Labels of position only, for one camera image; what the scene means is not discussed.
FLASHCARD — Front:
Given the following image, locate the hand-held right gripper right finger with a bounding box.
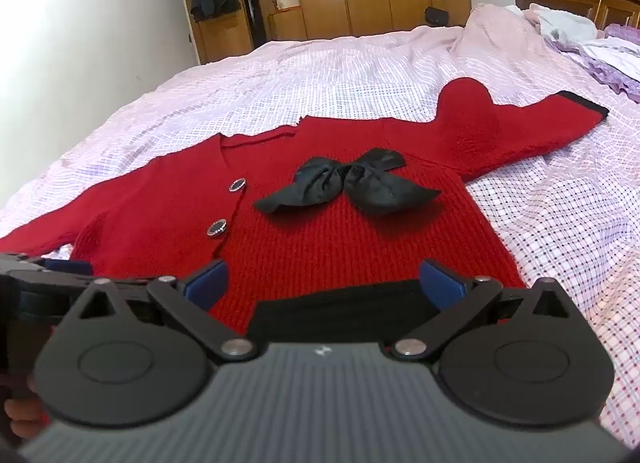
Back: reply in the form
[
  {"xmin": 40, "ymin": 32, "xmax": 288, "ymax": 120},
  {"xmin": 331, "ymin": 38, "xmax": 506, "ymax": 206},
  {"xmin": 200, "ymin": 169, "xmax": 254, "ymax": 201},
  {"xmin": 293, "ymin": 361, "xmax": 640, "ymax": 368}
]
[{"xmin": 392, "ymin": 259, "xmax": 571, "ymax": 362}]

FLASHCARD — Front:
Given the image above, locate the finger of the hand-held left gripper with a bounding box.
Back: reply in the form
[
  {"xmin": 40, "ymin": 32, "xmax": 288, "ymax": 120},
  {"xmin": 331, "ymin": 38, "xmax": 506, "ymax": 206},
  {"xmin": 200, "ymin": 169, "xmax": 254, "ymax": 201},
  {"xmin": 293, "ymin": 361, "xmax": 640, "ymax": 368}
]
[{"xmin": 0, "ymin": 252, "xmax": 97, "ymax": 295}]

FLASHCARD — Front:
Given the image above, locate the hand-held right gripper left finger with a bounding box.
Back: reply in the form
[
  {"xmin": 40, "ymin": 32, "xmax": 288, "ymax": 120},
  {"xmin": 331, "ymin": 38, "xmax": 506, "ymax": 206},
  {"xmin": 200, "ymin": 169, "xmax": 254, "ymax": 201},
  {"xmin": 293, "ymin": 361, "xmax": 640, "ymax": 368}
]
[{"xmin": 75, "ymin": 259, "xmax": 256, "ymax": 362}]

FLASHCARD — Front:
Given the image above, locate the red knit cardigan black bow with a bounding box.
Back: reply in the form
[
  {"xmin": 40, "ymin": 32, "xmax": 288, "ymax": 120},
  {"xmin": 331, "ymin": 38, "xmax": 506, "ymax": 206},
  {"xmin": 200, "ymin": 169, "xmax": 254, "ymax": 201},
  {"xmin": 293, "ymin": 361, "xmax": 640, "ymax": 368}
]
[{"xmin": 0, "ymin": 77, "xmax": 610, "ymax": 340}]

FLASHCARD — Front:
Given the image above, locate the person's left hand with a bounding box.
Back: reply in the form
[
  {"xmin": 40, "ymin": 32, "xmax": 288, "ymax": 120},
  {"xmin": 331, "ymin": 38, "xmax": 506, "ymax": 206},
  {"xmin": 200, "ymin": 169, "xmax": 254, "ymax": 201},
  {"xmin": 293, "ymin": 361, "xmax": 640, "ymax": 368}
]
[{"xmin": 3, "ymin": 377, "xmax": 50, "ymax": 440}]

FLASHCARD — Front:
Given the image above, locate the pink checked bed sheet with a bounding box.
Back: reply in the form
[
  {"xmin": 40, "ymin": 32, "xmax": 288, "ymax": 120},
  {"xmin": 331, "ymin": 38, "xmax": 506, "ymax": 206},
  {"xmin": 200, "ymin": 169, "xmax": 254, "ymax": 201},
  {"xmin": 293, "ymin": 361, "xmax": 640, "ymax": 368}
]
[{"xmin": 0, "ymin": 26, "xmax": 640, "ymax": 446}]

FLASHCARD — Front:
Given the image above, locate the pink blanket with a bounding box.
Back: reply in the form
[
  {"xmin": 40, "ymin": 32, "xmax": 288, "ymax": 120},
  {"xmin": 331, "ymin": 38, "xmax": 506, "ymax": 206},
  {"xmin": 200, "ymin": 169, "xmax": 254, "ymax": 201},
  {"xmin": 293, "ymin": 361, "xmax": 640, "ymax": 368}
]
[{"xmin": 449, "ymin": 3, "xmax": 557, "ymax": 110}]

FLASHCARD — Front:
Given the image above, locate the pale blue cloth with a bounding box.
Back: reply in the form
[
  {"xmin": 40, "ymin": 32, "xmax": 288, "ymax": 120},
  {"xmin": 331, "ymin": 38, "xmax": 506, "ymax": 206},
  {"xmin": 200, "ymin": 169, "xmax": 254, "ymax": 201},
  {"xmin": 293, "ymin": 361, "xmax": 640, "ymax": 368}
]
[{"xmin": 536, "ymin": 8, "xmax": 599, "ymax": 42}]

